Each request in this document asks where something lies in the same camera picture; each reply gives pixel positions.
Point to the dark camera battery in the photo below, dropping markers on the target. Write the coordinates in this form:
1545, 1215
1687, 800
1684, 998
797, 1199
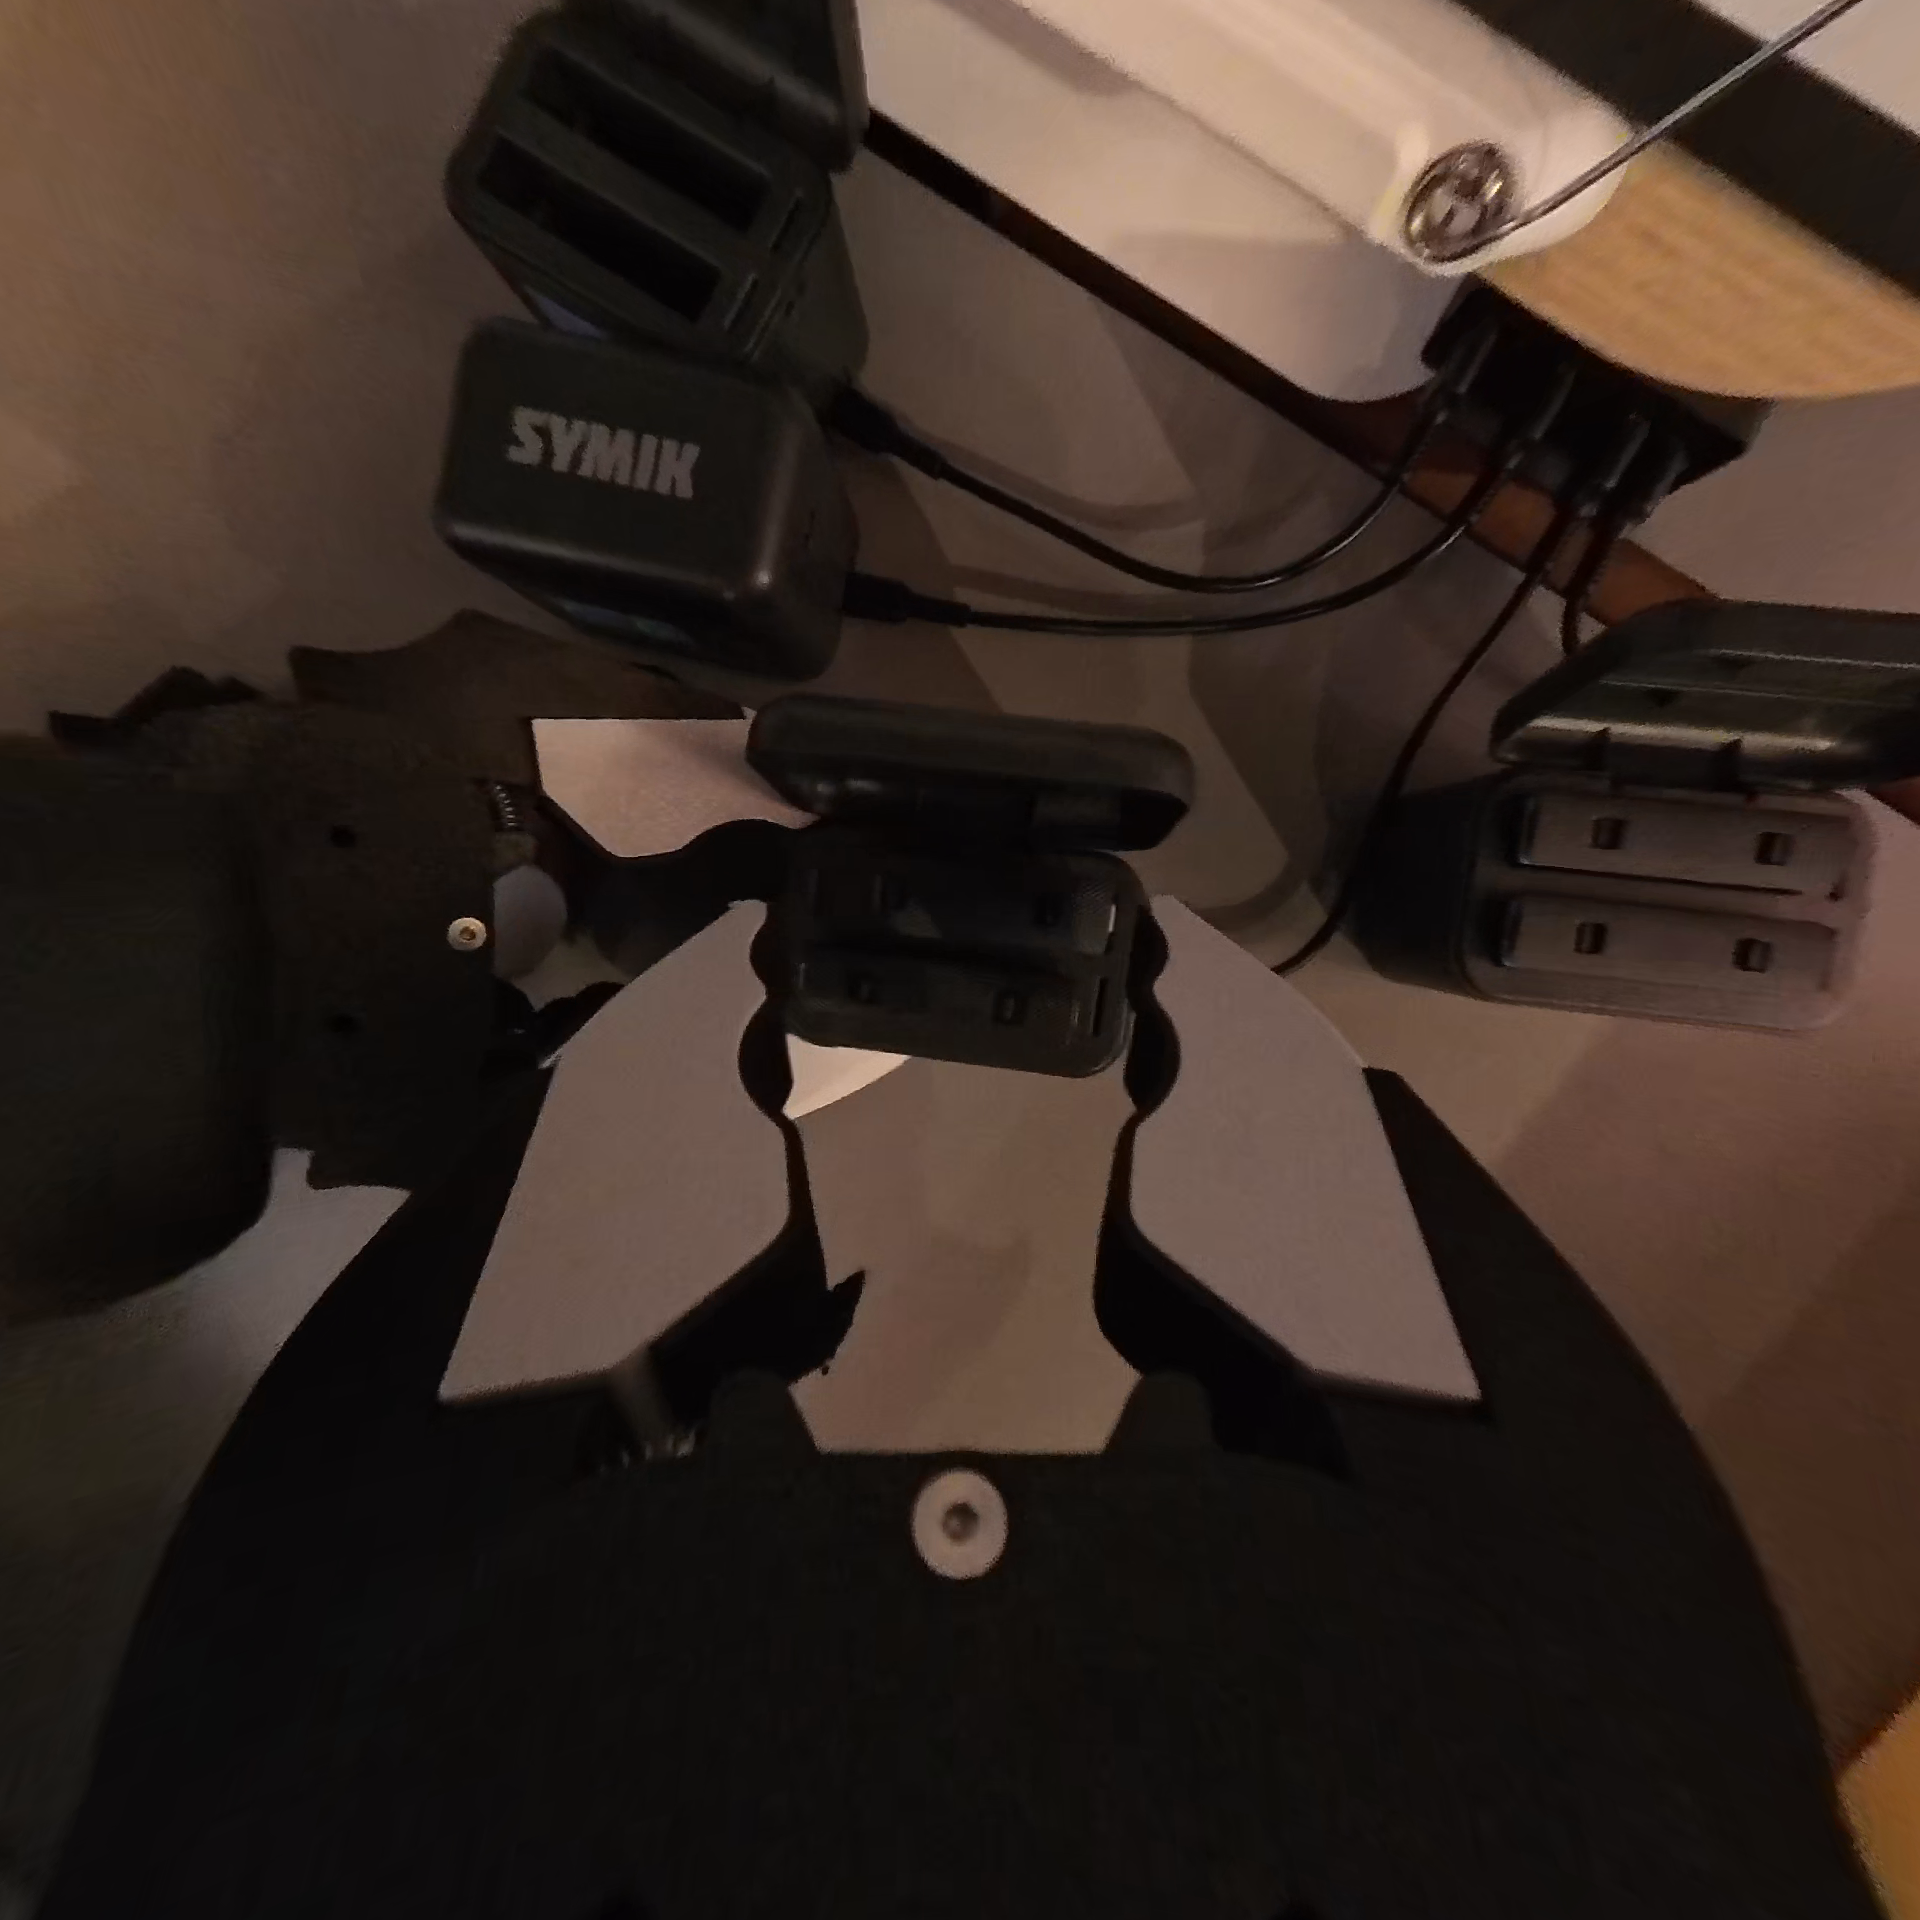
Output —
961, 907
961, 1002

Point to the grey camera battery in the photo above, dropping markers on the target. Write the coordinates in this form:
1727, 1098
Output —
1681, 833
1651, 944

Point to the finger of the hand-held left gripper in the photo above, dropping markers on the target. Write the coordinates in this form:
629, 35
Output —
529, 922
629, 774

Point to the round metal screw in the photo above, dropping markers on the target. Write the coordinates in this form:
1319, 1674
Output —
1463, 195

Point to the dark lidded battery charging case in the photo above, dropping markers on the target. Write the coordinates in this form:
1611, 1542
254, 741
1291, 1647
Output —
961, 765
1426, 902

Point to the light wooden board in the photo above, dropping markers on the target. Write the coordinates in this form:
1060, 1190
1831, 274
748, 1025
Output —
1724, 271

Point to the black multi-port USB charger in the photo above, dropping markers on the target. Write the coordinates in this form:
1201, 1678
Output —
1589, 398

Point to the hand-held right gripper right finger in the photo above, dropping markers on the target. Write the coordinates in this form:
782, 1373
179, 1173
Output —
1291, 1200

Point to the black two-slot battery charger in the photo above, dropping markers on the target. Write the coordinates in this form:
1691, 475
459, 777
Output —
661, 195

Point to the glossy white fixture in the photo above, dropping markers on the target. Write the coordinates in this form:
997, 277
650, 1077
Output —
1201, 105

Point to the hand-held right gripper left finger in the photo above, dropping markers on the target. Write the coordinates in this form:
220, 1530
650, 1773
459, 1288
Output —
646, 1185

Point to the black charger with white lettering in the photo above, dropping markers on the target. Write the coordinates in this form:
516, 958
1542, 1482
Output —
646, 494

